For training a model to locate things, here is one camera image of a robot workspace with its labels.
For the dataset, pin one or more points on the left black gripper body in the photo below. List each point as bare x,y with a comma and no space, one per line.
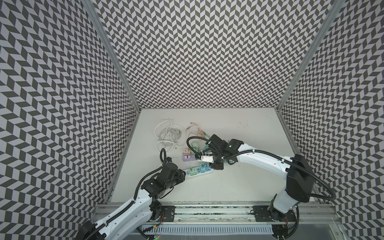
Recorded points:
177,179

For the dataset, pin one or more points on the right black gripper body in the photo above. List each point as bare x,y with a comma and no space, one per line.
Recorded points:
216,162

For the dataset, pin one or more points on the purple power strip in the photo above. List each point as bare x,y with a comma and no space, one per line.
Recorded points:
192,157

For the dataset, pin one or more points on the light green charger plug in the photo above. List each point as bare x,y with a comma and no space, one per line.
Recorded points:
195,149

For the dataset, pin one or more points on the white blue power strip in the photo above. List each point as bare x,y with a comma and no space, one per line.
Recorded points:
199,173

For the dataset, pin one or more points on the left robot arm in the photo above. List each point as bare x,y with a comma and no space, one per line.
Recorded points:
144,206

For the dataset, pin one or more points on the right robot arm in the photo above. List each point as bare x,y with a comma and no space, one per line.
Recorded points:
302,183

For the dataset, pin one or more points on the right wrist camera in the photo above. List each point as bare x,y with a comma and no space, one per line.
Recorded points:
207,159

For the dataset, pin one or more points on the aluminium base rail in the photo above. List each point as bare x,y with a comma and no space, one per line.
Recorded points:
240,213

